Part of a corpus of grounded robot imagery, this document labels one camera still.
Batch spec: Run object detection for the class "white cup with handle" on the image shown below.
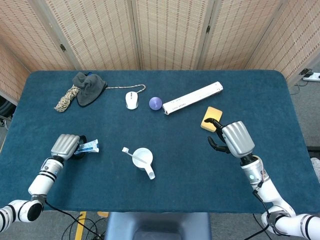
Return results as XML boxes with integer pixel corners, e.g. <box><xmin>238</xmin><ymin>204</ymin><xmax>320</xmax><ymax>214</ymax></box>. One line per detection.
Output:
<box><xmin>132</xmin><ymin>147</ymin><xmax>156</xmax><ymax>180</ymax></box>

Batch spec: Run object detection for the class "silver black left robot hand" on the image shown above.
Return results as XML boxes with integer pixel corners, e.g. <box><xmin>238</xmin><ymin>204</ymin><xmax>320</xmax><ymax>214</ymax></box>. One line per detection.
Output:
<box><xmin>50</xmin><ymin>134</ymin><xmax>88</xmax><ymax>161</ymax></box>

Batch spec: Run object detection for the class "purple ball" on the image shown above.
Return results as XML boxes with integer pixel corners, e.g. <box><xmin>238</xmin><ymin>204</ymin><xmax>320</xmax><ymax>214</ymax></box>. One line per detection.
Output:
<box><xmin>148</xmin><ymin>96</ymin><xmax>163</xmax><ymax>111</ymax></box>

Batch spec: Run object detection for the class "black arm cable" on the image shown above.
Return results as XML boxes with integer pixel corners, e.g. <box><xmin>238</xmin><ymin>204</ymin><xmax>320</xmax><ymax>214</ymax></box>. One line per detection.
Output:
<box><xmin>44</xmin><ymin>199</ymin><xmax>106</xmax><ymax>240</ymax></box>
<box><xmin>252</xmin><ymin>189</ymin><xmax>271</xmax><ymax>232</ymax></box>

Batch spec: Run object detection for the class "beige braided rope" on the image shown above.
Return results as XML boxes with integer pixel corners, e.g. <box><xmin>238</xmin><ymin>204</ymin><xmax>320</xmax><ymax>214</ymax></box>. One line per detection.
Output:
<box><xmin>53</xmin><ymin>84</ymin><xmax>147</xmax><ymax>113</ymax></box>

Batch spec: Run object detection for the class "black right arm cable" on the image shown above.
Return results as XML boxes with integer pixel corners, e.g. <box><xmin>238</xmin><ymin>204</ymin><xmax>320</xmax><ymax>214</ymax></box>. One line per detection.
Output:
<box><xmin>252</xmin><ymin>189</ymin><xmax>271</xmax><ymax>232</ymax></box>

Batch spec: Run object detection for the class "black floor cable loop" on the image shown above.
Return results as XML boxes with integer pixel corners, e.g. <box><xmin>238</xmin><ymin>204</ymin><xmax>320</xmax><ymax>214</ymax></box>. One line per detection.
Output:
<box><xmin>61</xmin><ymin>212</ymin><xmax>107</xmax><ymax>240</ymax></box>

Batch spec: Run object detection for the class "white power strip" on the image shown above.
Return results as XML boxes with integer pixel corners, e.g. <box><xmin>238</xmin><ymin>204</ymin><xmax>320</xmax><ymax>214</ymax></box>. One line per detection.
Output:
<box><xmin>302</xmin><ymin>71</ymin><xmax>320</xmax><ymax>82</ymax></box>

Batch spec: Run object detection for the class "blue tablecloth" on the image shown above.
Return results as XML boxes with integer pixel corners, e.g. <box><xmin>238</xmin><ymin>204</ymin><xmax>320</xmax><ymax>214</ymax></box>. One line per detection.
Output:
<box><xmin>0</xmin><ymin>69</ymin><xmax>312</xmax><ymax>213</ymax></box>

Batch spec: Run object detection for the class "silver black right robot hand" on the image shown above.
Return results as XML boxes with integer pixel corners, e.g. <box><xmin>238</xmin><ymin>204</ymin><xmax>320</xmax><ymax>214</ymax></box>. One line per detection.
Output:
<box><xmin>203</xmin><ymin>117</ymin><xmax>256</xmax><ymax>158</ymax></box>

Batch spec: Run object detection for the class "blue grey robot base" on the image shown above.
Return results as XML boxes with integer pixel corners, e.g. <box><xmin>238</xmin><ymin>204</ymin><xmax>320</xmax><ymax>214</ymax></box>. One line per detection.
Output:
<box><xmin>104</xmin><ymin>211</ymin><xmax>213</xmax><ymax>240</ymax></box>

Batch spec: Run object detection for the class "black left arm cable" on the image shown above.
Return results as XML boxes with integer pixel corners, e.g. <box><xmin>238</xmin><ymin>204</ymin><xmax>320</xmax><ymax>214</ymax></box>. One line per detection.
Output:
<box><xmin>44</xmin><ymin>199</ymin><xmax>106</xmax><ymax>240</ymax></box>

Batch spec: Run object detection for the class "grey knit hat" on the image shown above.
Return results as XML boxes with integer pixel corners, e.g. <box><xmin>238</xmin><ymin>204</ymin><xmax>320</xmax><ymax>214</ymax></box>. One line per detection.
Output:
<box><xmin>72</xmin><ymin>71</ymin><xmax>109</xmax><ymax>108</ymax></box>

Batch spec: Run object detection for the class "long white wrap box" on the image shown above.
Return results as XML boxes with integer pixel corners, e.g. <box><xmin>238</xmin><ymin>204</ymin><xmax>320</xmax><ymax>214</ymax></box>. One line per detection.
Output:
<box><xmin>162</xmin><ymin>81</ymin><xmax>224</xmax><ymax>116</ymax></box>

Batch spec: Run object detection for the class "yellow sponge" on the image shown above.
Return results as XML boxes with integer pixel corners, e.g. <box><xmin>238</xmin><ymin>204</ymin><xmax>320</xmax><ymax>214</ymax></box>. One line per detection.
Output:
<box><xmin>200</xmin><ymin>106</ymin><xmax>223</xmax><ymax>133</ymax></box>

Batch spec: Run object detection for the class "bamboo folding screen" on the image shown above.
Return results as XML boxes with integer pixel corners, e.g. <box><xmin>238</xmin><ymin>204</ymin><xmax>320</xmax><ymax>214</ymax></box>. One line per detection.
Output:
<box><xmin>0</xmin><ymin>0</ymin><xmax>320</xmax><ymax>103</ymax></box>

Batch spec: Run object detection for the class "blue and white toothpaste tube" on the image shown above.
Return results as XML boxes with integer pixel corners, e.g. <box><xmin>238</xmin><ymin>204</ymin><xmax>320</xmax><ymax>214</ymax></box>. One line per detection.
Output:
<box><xmin>74</xmin><ymin>139</ymin><xmax>100</xmax><ymax>155</ymax></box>

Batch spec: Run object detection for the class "white computer mouse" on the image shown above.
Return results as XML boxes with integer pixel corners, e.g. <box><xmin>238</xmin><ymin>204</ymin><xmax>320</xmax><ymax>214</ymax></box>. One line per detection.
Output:
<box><xmin>125</xmin><ymin>91</ymin><xmax>139</xmax><ymax>110</ymax></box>

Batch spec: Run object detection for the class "white toothbrush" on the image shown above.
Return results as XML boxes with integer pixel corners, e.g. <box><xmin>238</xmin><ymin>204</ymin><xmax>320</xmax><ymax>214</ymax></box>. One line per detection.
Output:
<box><xmin>121</xmin><ymin>146</ymin><xmax>149</xmax><ymax>168</ymax></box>

